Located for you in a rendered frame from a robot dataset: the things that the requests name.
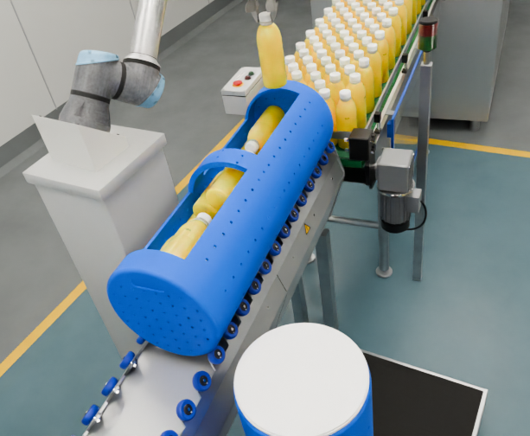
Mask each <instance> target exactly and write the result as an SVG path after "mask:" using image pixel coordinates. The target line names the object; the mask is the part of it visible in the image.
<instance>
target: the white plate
mask: <svg viewBox="0 0 530 436"><path fill-rule="evenodd" d="M233 384H234V393H235V397H236V401H237V402H238V405H239V408H240V410H241V412H242V413H243V414H244V416H245V417H246V418H247V420H248V421H249V422H250V423H251V424H252V425H253V426H255V427H256V428H258V429H259V431H261V432H263V433H265V434H267V435H270V436H329V435H331V434H333V433H336V432H337V431H339V430H341V429H342V428H344V427H345V426H346V425H347V424H348V423H349V422H350V421H351V420H352V419H353V418H354V417H355V416H356V415H357V414H358V413H359V412H360V410H361V408H362V406H363V404H364V402H365V400H366V398H367V393H368V389H369V371H368V366H367V362H366V359H365V357H364V355H363V354H362V352H361V350H360V349H359V347H358V346H357V345H356V344H355V343H354V342H353V341H352V340H351V339H350V338H349V337H347V336H346V335H344V334H343V333H341V332H340V331H338V330H335V329H333V328H331V327H328V326H326V325H322V324H312V323H298V324H287V325H284V326H281V327H278V328H276V329H274V330H270V331H268V332H266V333H265V334H264V335H262V336H261V337H259V338H258V339H257V340H255V341H254V342H253V343H252V344H251V345H250V346H249V347H248V348H247V350H246V351H245V353H244V354H243V355H242V357H241V358H240V360H239V363H238V365H237V368H236V371H235V375H234V383H233Z"/></svg>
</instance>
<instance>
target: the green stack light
mask: <svg viewBox="0 0 530 436"><path fill-rule="evenodd" d="M436 47H437V34H436V35H434V36H431V37H423V36H420V35H418V49H419V50H422V51H431V50H434V49H435V48H436Z"/></svg>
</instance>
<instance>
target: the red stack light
mask: <svg viewBox="0 0 530 436"><path fill-rule="evenodd" d="M437 26H438V22H437V23H436V24H433V25H428V26H425V25H421V24H420V23H418V34H419V35H420V36H423V37H431V36H434V35H436V34H437Z"/></svg>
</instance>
